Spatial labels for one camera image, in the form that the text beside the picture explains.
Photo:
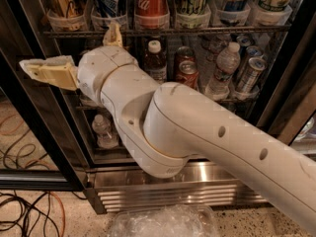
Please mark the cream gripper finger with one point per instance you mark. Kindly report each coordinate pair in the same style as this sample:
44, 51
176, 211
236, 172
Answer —
59, 71
113, 36

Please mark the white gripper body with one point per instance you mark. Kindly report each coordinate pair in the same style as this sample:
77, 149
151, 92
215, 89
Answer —
99, 66

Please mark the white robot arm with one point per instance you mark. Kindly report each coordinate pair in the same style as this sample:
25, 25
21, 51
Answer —
163, 125

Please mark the blue white can top shelf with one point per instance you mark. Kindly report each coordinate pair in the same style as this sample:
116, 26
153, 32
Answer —
109, 11

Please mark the red cola can top shelf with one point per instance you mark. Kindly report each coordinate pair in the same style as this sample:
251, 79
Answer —
150, 13

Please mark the red cola can shelf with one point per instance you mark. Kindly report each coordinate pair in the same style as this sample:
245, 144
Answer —
150, 13
187, 73

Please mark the tea bottle middle shelf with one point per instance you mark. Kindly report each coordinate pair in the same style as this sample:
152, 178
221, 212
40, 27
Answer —
155, 63

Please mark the water bottle bottom shelf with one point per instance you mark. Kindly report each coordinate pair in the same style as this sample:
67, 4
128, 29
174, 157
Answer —
106, 138

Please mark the water bottle shelf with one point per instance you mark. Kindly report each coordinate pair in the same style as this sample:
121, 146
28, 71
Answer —
226, 64
106, 138

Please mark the red cola can middle shelf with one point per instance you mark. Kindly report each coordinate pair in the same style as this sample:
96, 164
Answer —
187, 73

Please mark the water bottle middle shelf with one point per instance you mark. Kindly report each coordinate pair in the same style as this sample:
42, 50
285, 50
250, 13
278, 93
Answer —
226, 64

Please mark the silver slim can middle shelf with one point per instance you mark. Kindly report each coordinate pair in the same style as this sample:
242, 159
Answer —
254, 68

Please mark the clear plastic bin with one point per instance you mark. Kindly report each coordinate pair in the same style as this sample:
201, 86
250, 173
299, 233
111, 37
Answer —
169, 221

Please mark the top wire shelf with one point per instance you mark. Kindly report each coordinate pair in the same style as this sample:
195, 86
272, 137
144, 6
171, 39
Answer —
170, 32

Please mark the wire shelf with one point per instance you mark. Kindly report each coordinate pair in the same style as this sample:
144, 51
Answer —
230, 104
170, 32

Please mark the middle wire shelf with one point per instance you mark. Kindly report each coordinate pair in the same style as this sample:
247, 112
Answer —
230, 104

